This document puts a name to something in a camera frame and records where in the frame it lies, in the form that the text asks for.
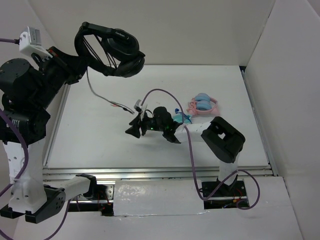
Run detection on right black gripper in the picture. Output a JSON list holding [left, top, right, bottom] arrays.
[[125, 110, 166, 138]]

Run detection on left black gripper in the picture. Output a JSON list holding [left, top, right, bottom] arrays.
[[32, 45, 91, 109]]

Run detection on pink cat-ear headphones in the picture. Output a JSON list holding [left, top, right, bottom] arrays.
[[187, 93, 220, 116]]

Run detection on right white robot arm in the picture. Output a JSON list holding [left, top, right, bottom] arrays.
[[125, 106, 246, 196]]

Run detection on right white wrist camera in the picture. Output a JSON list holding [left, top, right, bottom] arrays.
[[134, 99, 148, 121]]

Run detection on white taped cover plate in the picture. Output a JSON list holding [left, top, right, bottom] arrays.
[[113, 179, 205, 217]]

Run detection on teal cat-ear headphones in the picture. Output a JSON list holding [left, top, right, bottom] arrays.
[[172, 108, 192, 124]]

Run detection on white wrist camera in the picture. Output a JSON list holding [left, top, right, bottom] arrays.
[[134, 99, 148, 121], [19, 26, 51, 59]]

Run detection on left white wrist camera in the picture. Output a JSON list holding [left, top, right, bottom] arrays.
[[19, 26, 51, 59]]

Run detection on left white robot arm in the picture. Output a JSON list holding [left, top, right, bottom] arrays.
[[0, 47, 99, 224]]

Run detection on black headset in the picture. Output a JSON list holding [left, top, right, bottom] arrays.
[[74, 21, 145, 78]]

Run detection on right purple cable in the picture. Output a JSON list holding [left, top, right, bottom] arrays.
[[139, 88, 262, 211]]

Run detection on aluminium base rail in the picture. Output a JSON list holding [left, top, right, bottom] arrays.
[[43, 166, 273, 182]]

